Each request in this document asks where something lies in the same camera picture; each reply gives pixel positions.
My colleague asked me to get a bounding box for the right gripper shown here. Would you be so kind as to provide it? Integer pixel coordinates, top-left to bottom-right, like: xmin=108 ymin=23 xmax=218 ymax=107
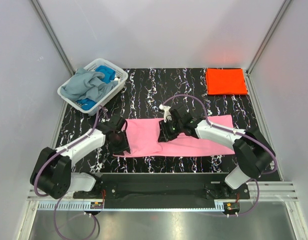
xmin=158 ymin=118 xmax=183 ymax=143

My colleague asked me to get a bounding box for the pink t-shirt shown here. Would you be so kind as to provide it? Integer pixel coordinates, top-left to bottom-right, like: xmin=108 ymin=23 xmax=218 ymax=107
xmin=114 ymin=115 xmax=240 ymax=158

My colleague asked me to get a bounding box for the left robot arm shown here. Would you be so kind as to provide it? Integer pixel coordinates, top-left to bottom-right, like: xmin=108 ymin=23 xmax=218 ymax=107
xmin=29 ymin=115 xmax=130 ymax=199

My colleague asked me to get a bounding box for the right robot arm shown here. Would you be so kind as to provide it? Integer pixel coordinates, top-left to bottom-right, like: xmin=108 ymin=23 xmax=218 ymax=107
xmin=158 ymin=104 xmax=277 ymax=198

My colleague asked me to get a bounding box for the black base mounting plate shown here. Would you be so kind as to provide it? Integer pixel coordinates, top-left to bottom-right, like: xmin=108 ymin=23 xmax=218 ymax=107
xmin=73 ymin=173 xmax=250 ymax=207

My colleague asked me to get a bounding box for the folded orange t-shirt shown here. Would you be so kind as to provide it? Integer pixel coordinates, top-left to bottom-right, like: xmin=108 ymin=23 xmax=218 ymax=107
xmin=206 ymin=68 xmax=248 ymax=96

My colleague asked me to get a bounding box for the grey t-shirt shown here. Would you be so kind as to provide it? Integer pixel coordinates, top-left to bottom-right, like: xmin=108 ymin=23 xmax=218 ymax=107
xmin=60 ymin=68 xmax=104 ymax=102

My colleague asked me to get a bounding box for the blue t-shirt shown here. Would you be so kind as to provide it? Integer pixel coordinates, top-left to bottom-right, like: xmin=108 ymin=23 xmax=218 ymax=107
xmin=76 ymin=65 xmax=118 ymax=111

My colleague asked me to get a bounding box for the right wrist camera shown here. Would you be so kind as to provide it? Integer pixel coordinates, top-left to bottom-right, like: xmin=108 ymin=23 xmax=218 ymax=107
xmin=159 ymin=104 xmax=173 ymax=123

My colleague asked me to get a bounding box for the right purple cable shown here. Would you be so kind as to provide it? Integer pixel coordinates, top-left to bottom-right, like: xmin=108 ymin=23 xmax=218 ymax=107
xmin=162 ymin=94 xmax=278 ymax=217

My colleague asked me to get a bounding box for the purple cable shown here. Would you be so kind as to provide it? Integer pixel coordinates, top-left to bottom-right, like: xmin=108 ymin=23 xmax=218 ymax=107
xmin=162 ymin=94 xmax=278 ymax=217
xmin=33 ymin=104 xmax=109 ymax=240

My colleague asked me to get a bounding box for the right aluminium frame post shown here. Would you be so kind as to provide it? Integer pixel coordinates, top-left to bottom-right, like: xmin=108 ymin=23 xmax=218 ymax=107
xmin=246 ymin=0 xmax=294 ymax=75

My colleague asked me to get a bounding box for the aluminium frame post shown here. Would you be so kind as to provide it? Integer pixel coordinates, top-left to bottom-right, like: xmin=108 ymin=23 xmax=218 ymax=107
xmin=29 ymin=0 xmax=74 ymax=75
xmin=246 ymin=0 xmax=294 ymax=75

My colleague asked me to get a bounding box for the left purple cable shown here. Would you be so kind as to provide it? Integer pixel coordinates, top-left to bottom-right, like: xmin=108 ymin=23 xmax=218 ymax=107
xmin=33 ymin=104 xmax=109 ymax=240

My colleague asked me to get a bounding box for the white slotted cable duct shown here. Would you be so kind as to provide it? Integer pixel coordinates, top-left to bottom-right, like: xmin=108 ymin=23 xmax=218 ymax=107
xmin=38 ymin=200 xmax=224 ymax=212

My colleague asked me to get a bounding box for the left aluminium frame post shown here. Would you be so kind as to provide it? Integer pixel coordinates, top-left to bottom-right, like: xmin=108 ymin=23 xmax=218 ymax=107
xmin=29 ymin=0 xmax=74 ymax=75

